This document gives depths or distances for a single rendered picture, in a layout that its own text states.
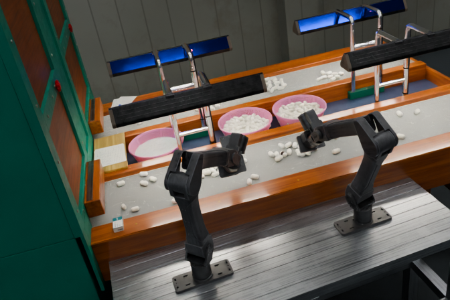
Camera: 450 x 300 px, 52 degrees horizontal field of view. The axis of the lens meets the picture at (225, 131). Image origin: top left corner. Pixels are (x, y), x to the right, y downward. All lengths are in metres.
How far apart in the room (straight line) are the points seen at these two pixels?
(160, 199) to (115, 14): 2.30
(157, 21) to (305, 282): 2.85
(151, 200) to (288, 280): 0.65
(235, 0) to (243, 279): 2.91
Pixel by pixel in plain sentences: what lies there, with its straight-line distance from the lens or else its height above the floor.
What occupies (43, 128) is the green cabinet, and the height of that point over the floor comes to 1.25.
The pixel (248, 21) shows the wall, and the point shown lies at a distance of 4.17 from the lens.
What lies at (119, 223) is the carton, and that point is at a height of 0.78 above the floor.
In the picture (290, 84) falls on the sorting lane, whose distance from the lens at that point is 2.64.
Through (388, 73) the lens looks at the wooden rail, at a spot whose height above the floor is 0.76.
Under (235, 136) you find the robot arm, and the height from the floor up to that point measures 1.02.
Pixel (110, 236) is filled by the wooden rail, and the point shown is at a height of 0.76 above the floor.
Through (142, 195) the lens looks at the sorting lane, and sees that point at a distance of 1.92.
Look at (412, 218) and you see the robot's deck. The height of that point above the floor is 0.67.
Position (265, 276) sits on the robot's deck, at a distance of 1.58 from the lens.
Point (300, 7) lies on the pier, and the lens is 4.15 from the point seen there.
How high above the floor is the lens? 1.83
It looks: 29 degrees down
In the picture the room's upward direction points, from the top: 10 degrees counter-clockwise
